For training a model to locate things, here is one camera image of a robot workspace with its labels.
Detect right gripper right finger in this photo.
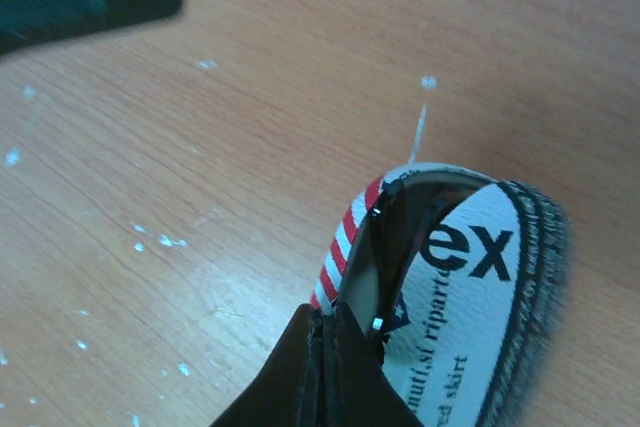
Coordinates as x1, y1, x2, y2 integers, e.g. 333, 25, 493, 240
324, 304, 421, 426

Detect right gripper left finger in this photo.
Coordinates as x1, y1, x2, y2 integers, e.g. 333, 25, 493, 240
213, 304, 323, 427

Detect flag pattern sunglasses case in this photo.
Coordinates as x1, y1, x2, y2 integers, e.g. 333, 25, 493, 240
311, 163, 568, 426

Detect brown sunglasses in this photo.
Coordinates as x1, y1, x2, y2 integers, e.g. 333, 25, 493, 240
367, 179, 445, 346

